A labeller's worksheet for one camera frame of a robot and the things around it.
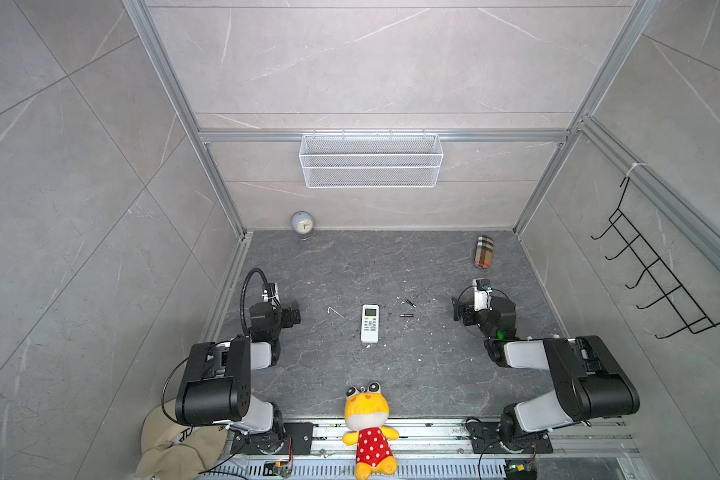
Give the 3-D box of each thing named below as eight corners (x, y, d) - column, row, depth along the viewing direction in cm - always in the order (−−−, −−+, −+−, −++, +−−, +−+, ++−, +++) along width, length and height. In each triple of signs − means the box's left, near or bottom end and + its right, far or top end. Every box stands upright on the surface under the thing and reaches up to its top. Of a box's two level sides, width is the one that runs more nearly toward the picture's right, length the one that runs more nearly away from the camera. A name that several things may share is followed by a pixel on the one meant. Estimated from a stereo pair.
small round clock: (294, 238, 120) (290, 222, 113) (297, 226, 125) (293, 210, 118) (313, 238, 120) (310, 222, 113) (315, 226, 125) (312, 210, 118)
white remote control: (360, 343, 92) (360, 340, 90) (361, 307, 100) (360, 304, 98) (380, 343, 92) (380, 340, 90) (379, 307, 100) (379, 304, 98)
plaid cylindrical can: (473, 268, 111) (475, 262, 108) (475, 239, 121) (478, 233, 118) (489, 272, 110) (493, 266, 107) (491, 243, 120) (494, 237, 117)
